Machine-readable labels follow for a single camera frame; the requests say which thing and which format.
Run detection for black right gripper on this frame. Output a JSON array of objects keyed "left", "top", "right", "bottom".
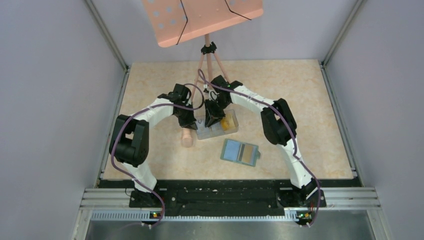
[{"left": 204, "top": 97, "right": 231, "bottom": 128}]

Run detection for green leather card holder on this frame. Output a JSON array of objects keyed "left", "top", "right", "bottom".
[{"left": 220, "top": 138, "right": 261, "bottom": 167}]

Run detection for yellow card in box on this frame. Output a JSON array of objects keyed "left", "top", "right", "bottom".
[{"left": 220, "top": 115, "right": 236, "bottom": 131}]

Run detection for clear plastic card box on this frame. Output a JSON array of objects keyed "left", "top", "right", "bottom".
[{"left": 195, "top": 109, "right": 239, "bottom": 140}]

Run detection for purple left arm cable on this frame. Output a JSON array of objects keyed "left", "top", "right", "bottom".
[{"left": 110, "top": 82, "right": 206, "bottom": 229}]

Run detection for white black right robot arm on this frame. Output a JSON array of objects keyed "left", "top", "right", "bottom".
[{"left": 204, "top": 75, "right": 322, "bottom": 206}]

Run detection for white cards in box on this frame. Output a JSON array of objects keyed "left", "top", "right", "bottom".
[{"left": 196, "top": 120, "right": 222, "bottom": 140}]

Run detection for pink music stand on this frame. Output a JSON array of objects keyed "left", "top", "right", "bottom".
[{"left": 141, "top": 0, "right": 265, "bottom": 110}]

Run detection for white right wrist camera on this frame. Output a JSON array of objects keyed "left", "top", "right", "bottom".
[{"left": 203, "top": 83, "right": 218, "bottom": 101}]

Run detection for aluminium front rail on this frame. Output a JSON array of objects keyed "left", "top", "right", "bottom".
[{"left": 79, "top": 187, "right": 381, "bottom": 224}]

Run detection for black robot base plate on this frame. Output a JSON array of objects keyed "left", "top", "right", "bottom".
[{"left": 129, "top": 179, "right": 323, "bottom": 214}]

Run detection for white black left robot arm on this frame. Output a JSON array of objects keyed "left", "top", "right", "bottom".
[{"left": 109, "top": 84, "right": 197, "bottom": 207}]

